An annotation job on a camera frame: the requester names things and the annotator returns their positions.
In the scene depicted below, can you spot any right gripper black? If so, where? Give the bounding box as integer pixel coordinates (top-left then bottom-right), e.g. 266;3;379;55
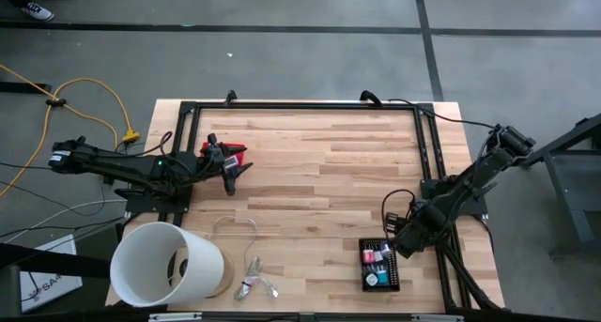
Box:
392;203;447;260

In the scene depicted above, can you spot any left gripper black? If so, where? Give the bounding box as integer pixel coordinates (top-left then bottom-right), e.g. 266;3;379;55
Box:
199;132;254;197

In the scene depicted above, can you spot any red plastic basket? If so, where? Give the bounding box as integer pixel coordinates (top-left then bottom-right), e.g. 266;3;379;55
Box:
199;141;248;169

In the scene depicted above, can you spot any grey metal stand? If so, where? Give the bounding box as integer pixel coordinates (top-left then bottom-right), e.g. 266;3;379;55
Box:
523;113;601;257

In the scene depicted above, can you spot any black beam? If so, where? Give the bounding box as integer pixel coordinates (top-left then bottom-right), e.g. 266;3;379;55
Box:
0;241;114;281

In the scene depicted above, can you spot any white printed sign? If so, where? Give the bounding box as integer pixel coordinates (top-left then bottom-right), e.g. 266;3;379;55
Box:
18;234;84;314

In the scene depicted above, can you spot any person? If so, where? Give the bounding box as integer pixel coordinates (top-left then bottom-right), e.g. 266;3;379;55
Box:
0;0;80;23

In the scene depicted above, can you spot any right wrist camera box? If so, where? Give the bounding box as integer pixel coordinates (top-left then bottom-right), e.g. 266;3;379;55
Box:
384;211;406;230

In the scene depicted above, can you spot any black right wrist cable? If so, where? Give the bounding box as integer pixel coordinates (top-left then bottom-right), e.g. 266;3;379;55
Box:
380;188;418;241

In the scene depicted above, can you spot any yellow cable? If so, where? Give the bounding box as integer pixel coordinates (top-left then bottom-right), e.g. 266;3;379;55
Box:
0;63;142;201

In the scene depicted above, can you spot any clear plastic cable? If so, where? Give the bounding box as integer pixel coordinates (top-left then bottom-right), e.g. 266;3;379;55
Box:
208;214;279;300

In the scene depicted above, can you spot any long black cable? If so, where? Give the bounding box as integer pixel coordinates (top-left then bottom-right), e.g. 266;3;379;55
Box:
387;98;499;130

